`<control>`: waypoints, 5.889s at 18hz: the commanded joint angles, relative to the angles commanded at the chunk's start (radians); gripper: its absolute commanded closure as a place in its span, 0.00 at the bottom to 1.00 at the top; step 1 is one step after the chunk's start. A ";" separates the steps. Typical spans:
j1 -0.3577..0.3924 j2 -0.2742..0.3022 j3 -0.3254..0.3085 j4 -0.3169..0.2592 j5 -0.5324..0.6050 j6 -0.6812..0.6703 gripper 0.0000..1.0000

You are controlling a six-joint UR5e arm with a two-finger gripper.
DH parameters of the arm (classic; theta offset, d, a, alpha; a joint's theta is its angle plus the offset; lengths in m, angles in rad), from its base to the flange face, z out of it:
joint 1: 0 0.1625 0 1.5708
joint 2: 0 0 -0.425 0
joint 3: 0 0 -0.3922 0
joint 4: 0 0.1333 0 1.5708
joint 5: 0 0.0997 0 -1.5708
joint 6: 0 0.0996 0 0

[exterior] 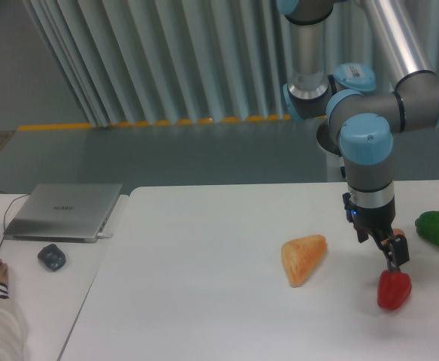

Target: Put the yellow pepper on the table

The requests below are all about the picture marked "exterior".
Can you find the white usb plug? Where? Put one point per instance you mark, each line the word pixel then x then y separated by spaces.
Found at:
pixel 104 236

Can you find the red bell pepper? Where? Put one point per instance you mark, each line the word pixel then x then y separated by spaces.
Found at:
pixel 393 290

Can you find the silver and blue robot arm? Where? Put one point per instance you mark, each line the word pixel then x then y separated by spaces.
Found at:
pixel 360 123

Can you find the brown egg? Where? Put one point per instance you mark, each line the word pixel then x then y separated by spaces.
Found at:
pixel 398 232

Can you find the white ribbed curtain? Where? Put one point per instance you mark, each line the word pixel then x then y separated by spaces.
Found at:
pixel 208 61

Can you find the silver laptop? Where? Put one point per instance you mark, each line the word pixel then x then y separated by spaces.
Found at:
pixel 64 212

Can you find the triangular orange bread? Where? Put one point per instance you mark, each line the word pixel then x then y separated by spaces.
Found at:
pixel 301 256

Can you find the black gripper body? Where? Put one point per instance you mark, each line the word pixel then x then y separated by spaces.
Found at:
pixel 378 221

